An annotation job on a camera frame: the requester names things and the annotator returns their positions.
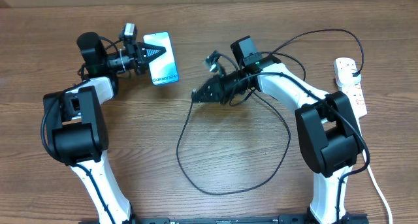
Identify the white charger plug adapter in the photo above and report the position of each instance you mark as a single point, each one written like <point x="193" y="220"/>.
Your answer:
<point x="346" y="78"/>

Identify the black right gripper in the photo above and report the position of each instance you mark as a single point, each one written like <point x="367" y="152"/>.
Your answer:
<point x="221" y="95"/>

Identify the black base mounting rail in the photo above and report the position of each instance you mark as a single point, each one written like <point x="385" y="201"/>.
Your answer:
<point x="281" y="219"/>

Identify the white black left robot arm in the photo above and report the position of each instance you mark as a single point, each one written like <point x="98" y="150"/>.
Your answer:
<point x="73" y="129"/>

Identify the white power strip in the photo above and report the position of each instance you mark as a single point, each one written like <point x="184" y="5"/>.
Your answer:
<point x="354" y="93"/>

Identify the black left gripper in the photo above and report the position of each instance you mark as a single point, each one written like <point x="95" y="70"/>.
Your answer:
<point x="139" y="62"/>

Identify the blue Galaxy smartphone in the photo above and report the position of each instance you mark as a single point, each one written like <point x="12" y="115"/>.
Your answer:
<point x="163" y="70"/>

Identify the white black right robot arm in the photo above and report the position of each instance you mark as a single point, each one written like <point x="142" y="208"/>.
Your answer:
<point x="329" y="136"/>

